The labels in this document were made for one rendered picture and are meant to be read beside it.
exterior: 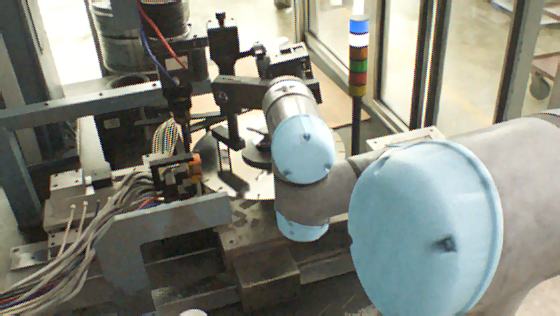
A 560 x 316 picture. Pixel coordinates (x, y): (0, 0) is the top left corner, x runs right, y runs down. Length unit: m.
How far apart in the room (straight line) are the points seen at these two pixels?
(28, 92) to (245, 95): 0.88
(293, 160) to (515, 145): 0.33
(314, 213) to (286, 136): 0.13
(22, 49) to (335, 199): 1.03
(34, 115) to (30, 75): 0.29
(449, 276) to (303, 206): 0.41
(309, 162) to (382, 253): 0.30
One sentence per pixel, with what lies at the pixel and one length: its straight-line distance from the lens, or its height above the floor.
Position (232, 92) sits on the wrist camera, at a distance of 0.83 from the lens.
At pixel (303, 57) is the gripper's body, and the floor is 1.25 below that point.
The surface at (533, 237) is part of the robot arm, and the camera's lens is 0.36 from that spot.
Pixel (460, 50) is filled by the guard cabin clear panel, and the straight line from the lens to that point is 1.28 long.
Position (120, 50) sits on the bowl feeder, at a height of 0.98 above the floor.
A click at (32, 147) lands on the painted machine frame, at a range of 1.62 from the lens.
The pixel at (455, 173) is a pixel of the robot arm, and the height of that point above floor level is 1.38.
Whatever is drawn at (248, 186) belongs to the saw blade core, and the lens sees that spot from 1.05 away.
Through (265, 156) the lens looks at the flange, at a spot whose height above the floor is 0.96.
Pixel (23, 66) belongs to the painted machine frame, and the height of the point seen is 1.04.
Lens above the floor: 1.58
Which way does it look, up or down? 34 degrees down
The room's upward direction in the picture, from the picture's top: 3 degrees counter-clockwise
